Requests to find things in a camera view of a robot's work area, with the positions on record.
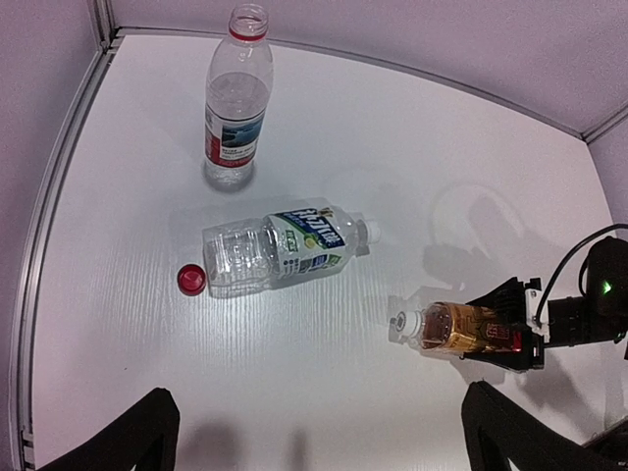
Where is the left aluminium corner post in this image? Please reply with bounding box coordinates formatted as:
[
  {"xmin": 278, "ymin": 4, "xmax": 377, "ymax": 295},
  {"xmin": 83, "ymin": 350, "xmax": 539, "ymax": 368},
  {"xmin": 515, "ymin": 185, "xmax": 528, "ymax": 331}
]
[{"xmin": 86, "ymin": 0, "xmax": 118, "ymax": 51}]

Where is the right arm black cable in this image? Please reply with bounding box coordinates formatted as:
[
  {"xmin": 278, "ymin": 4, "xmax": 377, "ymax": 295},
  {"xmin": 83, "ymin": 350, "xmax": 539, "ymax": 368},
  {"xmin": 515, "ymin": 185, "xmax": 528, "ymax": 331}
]
[{"xmin": 534, "ymin": 223, "xmax": 628, "ymax": 330}]

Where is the gold red tea bottle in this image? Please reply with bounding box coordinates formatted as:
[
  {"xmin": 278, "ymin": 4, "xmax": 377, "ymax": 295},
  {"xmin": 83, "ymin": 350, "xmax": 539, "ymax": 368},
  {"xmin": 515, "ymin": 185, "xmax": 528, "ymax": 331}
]
[{"xmin": 389, "ymin": 301, "xmax": 523, "ymax": 356}]

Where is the red bottle cap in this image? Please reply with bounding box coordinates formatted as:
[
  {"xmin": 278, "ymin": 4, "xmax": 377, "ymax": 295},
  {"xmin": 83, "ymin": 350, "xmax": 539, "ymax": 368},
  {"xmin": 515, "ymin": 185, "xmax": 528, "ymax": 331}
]
[{"xmin": 177, "ymin": 264, "xmax": 207, "ymax": 296}]

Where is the clear bottle blue label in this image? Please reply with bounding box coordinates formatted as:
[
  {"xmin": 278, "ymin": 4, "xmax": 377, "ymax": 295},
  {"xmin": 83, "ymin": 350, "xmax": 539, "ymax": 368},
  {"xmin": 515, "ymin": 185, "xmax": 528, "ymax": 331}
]
[{"xmin": 202, "ymin": 197, "xmax": 382, "ymax": 298}]

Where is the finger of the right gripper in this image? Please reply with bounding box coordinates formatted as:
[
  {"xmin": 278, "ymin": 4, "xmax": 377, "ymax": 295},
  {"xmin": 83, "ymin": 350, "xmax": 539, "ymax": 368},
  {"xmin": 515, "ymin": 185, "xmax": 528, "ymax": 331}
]
[
  {"xmin": 467, "ymin": 277, "xmax": 526, "ymax": 319},
  {"xmin": 458, "ymin": 351, "xmax": 530, "ymax": 373}
]

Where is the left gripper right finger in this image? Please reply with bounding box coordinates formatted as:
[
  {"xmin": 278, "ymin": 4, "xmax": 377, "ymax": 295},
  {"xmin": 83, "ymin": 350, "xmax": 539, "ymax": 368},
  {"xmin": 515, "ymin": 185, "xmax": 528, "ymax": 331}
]
[{"xmin": 461, "ymin": 381, "xmax": 623, "ymax": 470}]

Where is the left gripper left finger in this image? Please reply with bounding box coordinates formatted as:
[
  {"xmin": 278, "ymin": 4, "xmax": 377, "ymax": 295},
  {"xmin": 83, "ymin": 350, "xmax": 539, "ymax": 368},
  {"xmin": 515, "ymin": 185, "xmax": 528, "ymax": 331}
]
[{"xmin": 42, "ymin": 388, "xmax": 181, "ymax": 470}]

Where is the clear bottle red white label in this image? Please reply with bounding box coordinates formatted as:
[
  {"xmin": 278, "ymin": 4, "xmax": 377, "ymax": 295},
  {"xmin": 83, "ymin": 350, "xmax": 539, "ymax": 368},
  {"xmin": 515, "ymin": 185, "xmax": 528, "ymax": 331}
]
[{"xmin": 204, "ymin": 4, "xmax": 274, "ymax": 190}]

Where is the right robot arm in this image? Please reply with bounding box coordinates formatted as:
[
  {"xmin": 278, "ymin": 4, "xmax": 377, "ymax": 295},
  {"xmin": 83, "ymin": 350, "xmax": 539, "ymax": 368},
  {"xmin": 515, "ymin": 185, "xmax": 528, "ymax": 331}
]
[{"xmin": 459, "ymin": 236, "xmax": 627, "ymax": 373}]

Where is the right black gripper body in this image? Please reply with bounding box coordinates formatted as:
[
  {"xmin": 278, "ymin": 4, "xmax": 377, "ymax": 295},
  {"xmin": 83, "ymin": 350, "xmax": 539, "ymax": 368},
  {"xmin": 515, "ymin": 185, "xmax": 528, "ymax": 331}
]
[{"xmin": 523, "ymin": 278, "xmax": 548, "ymax": 370}]

